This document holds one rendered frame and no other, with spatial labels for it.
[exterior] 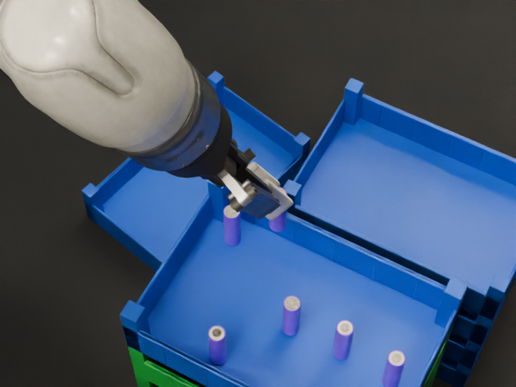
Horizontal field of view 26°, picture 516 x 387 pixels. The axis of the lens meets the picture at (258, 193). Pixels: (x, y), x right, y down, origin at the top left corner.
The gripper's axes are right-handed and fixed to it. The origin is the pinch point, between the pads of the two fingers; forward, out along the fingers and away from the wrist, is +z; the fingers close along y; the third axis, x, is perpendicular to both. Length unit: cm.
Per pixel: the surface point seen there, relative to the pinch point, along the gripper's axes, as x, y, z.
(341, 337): -3.5, 13.6, 10.2
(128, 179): -23, -42, 51
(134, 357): -23.5, 0.9, 10.4
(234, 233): -6.7, -3.8, 11.5
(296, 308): -5.3, 8.7, 8.6
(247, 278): -8.8, 0.3, 14.1
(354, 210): 3.6, -7.7, 37.5
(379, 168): 9.6, -11.4, 40.2
